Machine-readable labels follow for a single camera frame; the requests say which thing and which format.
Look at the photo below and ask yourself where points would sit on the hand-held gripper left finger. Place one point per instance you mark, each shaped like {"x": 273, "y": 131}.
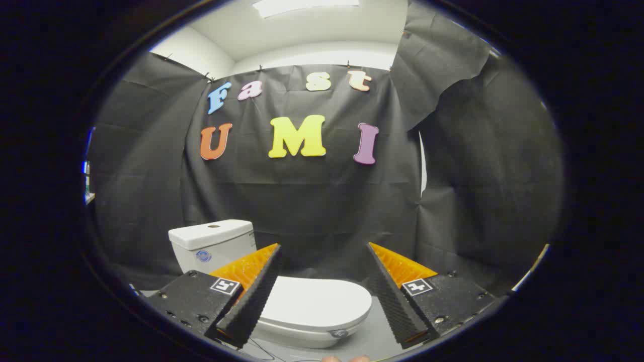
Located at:
{"x": 251, "y": 301}

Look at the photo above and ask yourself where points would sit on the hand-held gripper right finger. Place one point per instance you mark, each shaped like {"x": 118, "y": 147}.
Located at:
{"x": 397, "y": 306}

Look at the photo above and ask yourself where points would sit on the white toilet tank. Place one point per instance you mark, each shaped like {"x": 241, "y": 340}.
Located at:
{"x": 211, "y": 236}

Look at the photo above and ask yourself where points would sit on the black backdrop cloth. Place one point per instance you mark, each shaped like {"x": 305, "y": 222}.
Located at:
{"x": 312, "y": 201}

